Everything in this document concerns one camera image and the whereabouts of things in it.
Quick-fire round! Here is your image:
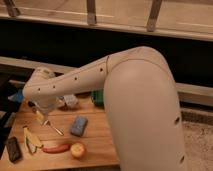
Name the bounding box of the blue cloth at edge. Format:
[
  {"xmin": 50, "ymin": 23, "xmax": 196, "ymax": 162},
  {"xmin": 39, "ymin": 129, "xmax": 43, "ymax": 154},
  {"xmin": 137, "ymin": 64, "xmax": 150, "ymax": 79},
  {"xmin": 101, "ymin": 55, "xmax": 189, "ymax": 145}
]
[{"xmin": 8, "ymin": 89, "xmax": 24, "ymax": 103}]

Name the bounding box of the yellow red apple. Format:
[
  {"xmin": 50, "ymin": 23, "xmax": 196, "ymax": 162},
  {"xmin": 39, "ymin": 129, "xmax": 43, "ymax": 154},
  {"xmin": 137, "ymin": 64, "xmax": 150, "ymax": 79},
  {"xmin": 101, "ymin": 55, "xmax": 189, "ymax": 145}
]
[{"xmin": 70, "ymin": 142, "xmax": 86, "ymax": 159}]

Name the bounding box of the blue sponge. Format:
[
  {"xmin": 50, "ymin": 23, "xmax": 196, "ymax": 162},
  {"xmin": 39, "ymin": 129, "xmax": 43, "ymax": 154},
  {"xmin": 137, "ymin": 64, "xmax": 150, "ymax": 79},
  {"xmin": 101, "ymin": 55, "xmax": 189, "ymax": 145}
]
[{"xmin": 70, "ymin": 116, "xmax": 88, "ymax": 137}]

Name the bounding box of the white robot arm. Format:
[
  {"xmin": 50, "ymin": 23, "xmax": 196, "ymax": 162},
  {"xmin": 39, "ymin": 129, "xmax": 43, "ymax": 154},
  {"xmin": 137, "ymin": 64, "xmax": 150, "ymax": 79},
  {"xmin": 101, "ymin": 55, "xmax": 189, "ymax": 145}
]
[{"xmin": 23, "ymin": 46, "xmax": 188, "ymax": 171}]

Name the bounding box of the green plastic tray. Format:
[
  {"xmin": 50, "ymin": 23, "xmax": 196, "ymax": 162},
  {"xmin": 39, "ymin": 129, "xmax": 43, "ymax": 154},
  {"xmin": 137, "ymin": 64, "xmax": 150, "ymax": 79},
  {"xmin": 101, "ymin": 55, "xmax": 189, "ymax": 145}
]
[{"xmin": 91, "ymin": 90, "xmax": 104, "ymax": 106}]

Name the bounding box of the silver metal fork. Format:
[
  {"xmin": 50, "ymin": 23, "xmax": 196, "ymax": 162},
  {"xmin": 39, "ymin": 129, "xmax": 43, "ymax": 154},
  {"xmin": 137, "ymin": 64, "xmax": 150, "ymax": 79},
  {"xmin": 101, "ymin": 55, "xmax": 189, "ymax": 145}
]
[{"xmin": 44, "ymin": 120, "xmax": 64, "ymax": 136}]

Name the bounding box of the red sausage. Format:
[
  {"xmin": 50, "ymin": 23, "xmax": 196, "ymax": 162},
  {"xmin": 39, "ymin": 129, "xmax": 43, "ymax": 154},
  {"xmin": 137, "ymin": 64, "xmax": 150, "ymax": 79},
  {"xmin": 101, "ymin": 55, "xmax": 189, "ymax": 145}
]
[{"xmin": 42, "ymin": 144, "xmax": 70, "ymax": 154}]

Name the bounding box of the wooden table board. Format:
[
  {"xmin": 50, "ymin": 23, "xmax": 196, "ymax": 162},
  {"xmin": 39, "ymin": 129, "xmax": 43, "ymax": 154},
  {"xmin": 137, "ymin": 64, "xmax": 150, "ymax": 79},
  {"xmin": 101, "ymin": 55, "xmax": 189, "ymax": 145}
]
[{"xmin": 0, "ymin": 94, "xmax": 118, "ymax": 171}]

